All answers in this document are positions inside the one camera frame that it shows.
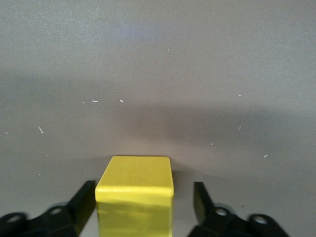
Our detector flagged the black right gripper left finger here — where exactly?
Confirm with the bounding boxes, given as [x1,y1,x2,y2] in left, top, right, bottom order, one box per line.
[0,180,97,237]

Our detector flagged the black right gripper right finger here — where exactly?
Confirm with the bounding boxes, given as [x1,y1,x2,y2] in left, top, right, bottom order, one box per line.
[192,182,290,237]

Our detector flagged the yellow cube block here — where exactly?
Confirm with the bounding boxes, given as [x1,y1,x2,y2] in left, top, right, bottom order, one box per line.
[94,155,175,237]

